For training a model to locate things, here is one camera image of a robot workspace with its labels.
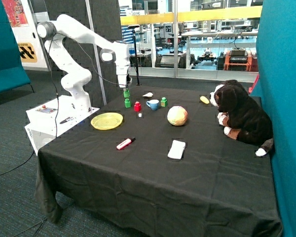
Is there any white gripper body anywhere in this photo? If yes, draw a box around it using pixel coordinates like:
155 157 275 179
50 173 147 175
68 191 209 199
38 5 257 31
116 66 132 87

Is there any green block with yellow face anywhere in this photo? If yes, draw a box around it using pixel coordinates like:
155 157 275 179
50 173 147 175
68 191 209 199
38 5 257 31
160 97 168 107

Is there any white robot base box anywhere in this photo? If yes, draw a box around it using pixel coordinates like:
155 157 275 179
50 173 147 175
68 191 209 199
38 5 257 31
25 95 99 154

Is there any white seashell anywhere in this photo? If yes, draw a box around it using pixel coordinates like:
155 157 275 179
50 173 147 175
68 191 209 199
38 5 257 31
143 92 153 98

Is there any blue cup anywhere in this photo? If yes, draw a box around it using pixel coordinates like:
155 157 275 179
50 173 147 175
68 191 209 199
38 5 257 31
146 99 159 111

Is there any yellow plastic plate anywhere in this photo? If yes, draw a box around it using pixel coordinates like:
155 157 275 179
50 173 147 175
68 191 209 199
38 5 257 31
90 113 123 130

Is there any black tripod stand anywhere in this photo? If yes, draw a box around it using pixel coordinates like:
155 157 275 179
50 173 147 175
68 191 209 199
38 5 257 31
128 24 141 86

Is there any red white marker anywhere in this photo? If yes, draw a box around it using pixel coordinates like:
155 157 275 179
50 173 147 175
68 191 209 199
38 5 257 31
116 137 136 150

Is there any pastel soft ball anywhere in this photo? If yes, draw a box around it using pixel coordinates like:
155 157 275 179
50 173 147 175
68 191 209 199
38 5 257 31
167 106 188 126

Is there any yellow lemon toy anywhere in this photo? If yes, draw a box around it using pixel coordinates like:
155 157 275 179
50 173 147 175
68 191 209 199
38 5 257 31
200 96 210 104

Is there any white folded cloth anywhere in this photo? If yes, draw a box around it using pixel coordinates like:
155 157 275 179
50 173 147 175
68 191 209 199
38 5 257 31
168 140 186 160

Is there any black tablecloth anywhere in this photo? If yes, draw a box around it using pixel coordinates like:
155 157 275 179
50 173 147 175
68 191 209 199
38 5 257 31
35 86 283 237

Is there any teal sofa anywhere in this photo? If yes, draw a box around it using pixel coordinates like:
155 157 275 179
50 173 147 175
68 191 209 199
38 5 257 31
0 1 31 93

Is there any plush dog toy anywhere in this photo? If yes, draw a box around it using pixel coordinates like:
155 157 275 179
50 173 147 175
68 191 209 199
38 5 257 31
210 79 274 157

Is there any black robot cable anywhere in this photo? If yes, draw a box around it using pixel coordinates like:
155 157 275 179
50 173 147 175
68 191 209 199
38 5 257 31
48 32 121 139

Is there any teal partition wall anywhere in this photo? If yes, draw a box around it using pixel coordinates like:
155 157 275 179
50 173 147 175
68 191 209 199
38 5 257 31
253 0 296 237

